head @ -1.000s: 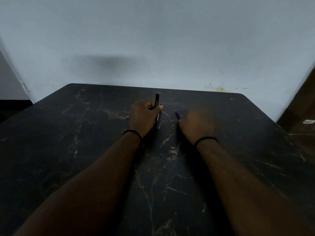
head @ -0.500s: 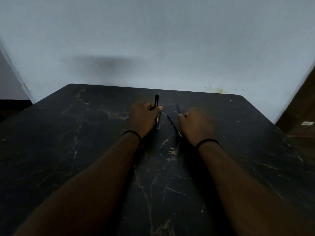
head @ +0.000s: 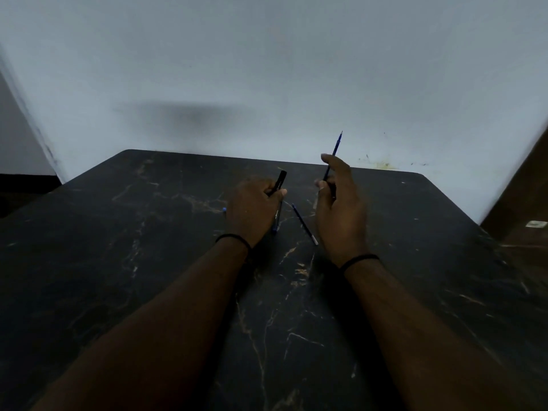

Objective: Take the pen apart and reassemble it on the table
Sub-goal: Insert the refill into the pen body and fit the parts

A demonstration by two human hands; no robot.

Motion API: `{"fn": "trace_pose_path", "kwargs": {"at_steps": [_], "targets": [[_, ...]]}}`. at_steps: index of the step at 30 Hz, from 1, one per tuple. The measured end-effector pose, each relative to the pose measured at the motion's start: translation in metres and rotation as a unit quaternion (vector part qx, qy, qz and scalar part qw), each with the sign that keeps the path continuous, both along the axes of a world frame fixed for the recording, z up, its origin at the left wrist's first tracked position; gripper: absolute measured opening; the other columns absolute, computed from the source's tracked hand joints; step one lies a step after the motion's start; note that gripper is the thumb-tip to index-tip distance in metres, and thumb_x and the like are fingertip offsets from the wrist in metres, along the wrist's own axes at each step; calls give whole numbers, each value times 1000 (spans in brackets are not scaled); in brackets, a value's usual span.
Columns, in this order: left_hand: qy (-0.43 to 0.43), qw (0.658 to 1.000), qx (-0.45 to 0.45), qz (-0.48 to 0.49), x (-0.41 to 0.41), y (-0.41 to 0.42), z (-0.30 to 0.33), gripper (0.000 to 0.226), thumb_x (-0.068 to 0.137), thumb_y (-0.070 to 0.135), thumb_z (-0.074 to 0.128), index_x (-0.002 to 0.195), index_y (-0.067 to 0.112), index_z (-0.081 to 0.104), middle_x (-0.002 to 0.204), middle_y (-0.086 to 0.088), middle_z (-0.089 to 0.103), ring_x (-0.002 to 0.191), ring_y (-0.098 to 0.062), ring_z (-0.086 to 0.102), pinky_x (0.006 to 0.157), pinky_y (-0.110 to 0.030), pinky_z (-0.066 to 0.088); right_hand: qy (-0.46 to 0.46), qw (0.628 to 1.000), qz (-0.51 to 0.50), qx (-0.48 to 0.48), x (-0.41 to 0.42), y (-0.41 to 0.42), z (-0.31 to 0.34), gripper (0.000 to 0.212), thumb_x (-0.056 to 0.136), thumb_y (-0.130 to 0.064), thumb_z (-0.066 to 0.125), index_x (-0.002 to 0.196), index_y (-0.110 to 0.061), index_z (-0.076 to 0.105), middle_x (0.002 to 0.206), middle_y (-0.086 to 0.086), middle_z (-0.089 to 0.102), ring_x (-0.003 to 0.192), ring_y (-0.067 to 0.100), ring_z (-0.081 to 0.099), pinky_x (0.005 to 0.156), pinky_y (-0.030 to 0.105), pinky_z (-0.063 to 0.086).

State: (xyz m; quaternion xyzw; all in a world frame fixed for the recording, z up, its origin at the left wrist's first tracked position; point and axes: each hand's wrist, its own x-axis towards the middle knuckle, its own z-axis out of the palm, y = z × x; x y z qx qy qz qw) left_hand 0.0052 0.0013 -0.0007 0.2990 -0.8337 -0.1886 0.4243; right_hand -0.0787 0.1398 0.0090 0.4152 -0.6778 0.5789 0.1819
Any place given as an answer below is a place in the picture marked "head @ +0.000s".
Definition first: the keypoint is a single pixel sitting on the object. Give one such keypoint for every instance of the person's right forearm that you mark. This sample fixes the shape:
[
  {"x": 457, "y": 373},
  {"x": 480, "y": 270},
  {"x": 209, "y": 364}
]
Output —
[{"x": 424, "y": 333}]

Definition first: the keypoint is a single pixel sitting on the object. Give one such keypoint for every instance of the black right wrist band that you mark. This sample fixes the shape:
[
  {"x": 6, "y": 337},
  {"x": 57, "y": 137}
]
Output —
[{"x": 358, "y": 259}]

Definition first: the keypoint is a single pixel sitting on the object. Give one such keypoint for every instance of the person's left forearm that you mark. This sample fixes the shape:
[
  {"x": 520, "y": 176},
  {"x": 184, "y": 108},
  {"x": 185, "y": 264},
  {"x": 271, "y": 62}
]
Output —
[{"x": 150, "y": 325}]

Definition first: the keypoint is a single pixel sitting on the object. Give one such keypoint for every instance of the white sticker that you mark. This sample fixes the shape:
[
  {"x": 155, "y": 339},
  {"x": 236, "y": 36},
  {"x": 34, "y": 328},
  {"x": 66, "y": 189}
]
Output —
[{"x": 536, "y": 224}]

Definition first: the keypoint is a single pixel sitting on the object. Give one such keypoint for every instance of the dark pen refill, silver tip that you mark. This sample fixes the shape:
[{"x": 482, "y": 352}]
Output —
[{"x": 305, "y": 224}]

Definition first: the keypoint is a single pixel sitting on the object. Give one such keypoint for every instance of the person's right thumb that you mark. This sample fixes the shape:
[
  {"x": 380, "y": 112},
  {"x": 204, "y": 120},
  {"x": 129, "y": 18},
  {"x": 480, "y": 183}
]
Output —
[{"x": 322, "y": 191}]

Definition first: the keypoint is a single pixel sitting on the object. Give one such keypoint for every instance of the black left wrist band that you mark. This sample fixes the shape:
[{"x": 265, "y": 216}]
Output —
[{"x": 234, "y": 238}]

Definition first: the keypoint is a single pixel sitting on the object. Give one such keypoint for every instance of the brown wooden door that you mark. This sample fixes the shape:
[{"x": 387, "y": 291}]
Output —
[{"x": 520, "y": 201}]

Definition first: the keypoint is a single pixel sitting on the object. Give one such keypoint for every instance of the black pen barrel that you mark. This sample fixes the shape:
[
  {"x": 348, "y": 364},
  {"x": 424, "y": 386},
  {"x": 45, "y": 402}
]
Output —
[{"x": 280, "y": 180}]

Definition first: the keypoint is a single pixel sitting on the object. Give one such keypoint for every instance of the blue pen refill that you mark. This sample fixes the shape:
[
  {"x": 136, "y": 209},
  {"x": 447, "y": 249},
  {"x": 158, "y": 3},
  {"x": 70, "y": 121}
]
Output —
[{"x": 335, "y": 148}]

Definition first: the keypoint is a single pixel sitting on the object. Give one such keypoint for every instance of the black wrist band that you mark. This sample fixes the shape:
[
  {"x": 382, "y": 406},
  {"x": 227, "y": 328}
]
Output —
[
  {"x": 234, "y": 238},
  {"x": 358, "y": 259}
]

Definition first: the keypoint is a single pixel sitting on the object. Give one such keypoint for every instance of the blue pen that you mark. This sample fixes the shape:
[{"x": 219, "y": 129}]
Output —
[{"x": 277, "y": 218}]

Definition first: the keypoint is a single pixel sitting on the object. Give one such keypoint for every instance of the person's left hand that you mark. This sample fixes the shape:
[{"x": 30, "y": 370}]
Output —
[{"x": 250, "y": 209}]

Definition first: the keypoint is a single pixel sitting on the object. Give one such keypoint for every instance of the person's right hand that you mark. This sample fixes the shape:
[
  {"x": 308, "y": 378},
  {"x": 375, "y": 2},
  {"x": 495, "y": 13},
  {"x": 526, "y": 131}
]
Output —
[{"x": 342, "y": 218}]

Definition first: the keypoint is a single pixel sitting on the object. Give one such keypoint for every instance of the person's left thumb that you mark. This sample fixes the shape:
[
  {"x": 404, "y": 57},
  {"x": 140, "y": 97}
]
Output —
[{"x": 278, "y": 195}]

